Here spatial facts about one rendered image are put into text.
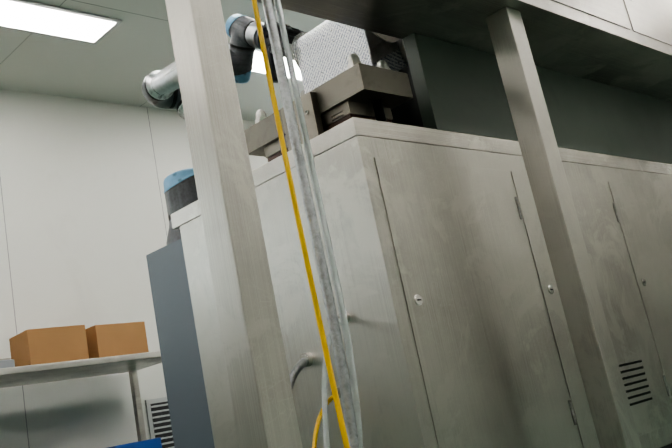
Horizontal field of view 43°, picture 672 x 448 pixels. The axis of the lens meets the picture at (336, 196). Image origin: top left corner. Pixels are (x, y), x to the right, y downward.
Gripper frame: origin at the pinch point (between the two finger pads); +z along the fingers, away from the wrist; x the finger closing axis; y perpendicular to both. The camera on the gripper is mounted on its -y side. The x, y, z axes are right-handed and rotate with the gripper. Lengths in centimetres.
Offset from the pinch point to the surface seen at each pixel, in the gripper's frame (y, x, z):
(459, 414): -49, -23, 93
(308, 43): 5.7, -8.2, 7.3
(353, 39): 10.6, -8.3, 22.5
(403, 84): 5.5, -14.5, 47.4
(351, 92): 2, -28, 46
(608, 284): -31, 51, 79
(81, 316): -222, 121, -270
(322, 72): 0.2, -8.3, 15.3
